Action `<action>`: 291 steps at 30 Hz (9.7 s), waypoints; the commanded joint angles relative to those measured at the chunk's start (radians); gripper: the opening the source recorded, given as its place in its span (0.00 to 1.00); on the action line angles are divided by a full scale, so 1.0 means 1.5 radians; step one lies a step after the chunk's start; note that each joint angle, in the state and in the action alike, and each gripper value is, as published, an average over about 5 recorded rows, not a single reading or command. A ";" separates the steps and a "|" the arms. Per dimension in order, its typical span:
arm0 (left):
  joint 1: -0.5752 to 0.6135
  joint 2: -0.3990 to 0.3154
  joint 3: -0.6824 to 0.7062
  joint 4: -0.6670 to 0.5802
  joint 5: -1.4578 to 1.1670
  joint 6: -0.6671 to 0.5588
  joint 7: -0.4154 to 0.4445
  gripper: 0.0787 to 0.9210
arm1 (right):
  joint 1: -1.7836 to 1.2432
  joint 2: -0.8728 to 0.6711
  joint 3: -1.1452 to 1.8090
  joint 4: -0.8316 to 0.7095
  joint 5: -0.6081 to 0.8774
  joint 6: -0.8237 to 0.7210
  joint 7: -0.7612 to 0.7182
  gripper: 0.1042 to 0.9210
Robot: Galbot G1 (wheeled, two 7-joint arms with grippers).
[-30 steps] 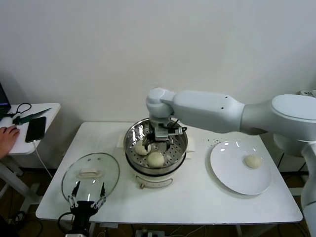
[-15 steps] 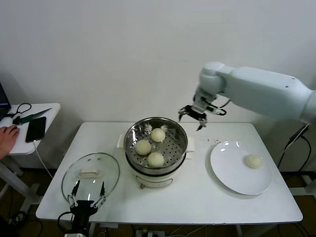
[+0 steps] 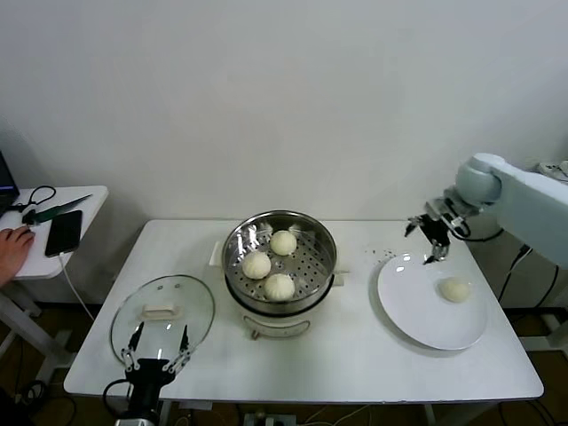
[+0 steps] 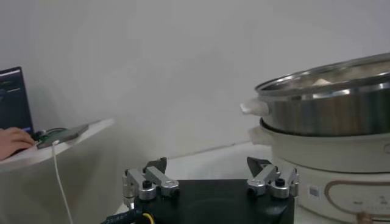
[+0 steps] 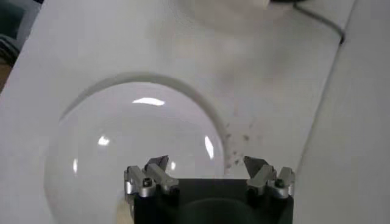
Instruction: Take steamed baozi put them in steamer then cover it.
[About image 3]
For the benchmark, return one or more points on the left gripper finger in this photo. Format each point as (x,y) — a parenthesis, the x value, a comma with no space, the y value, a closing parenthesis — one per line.
(133,344)
(183,344)

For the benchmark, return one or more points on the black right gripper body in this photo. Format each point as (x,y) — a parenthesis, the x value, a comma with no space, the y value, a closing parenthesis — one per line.
(438,231)

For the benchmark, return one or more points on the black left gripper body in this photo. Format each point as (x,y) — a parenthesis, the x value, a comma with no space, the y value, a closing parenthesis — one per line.
(148,377)

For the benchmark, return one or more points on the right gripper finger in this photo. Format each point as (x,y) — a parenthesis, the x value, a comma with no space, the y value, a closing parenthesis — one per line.
(440,250)
(412,222)

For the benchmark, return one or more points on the white steamed baozi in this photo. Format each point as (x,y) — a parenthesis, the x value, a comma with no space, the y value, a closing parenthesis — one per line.
(279,286)
(455,289)
(283,242)
(256,265)

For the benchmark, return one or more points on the round glass pot lid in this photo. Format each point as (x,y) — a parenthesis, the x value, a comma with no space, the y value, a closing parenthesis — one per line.
(186,302)

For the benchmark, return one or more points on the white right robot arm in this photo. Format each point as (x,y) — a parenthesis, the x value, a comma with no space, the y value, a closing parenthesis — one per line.
(523,199)

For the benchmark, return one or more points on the perforated steel steamer basket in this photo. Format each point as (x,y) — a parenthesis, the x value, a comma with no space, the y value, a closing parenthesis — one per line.
(319,266)

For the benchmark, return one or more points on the bare person hand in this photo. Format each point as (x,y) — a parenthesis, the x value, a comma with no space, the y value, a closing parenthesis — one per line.
(13,250)

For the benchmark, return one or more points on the large white plate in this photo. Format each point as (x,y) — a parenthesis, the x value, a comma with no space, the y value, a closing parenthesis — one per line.
(412,302)

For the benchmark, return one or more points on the cream electric cooker base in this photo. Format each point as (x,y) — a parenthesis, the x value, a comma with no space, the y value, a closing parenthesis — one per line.
(275,321)

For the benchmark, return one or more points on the grey floor power strip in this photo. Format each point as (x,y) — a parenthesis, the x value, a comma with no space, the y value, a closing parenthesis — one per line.
(270,420)

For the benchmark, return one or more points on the black smartphone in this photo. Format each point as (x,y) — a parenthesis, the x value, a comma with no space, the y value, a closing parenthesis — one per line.
(64,233)

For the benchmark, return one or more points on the white power strip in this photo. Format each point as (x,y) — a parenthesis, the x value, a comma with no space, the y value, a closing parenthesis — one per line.
(554,170)

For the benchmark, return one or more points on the white side table with power strip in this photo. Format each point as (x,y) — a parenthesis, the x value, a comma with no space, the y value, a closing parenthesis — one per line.
(550,328)

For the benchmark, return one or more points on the white side table with laptop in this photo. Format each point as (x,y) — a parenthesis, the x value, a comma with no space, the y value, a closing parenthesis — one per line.
(91,199)

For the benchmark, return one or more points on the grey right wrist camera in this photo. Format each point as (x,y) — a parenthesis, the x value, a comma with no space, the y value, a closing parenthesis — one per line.
(452,217)

